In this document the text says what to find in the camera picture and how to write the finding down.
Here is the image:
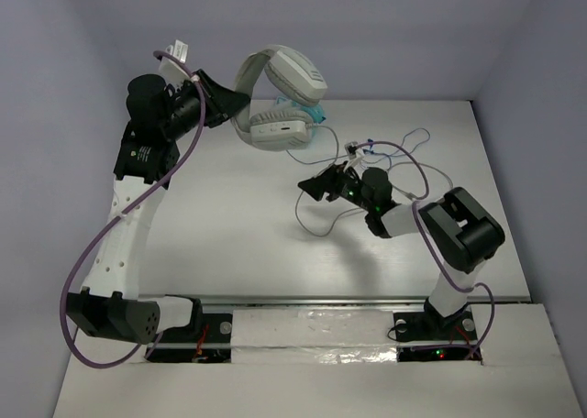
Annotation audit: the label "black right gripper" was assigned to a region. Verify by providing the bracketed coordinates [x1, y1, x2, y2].
[298, 160, 374, 213]

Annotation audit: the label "white grey over-ear headphones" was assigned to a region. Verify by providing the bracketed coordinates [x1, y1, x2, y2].
[231, 44, 327, 152]

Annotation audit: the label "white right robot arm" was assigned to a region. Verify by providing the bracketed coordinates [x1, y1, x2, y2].
[298, 163, 505, 343]

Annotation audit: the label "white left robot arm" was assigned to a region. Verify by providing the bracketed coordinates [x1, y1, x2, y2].
[61, 70, 250, 345]

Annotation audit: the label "teal cat-ear headphones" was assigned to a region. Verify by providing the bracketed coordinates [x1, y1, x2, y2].
[273, 96, 327, 125]

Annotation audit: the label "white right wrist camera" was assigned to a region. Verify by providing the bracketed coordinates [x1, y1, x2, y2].
[344, 142, 364, 171]

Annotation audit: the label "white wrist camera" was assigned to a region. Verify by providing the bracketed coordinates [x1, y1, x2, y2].
[344, 142, 364, 171]
[153, 39, 199, 86]

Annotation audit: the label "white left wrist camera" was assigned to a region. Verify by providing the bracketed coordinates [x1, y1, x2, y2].
[153, 39, 199, 86]

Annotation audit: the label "blue wired earbuds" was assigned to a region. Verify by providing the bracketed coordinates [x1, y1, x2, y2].
[357, 127, 432, 171]

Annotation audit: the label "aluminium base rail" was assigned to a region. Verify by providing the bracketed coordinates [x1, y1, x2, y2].
[137, 292, 533, 310]

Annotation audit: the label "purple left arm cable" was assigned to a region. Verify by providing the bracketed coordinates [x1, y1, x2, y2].
[61, 49, 207, 369]

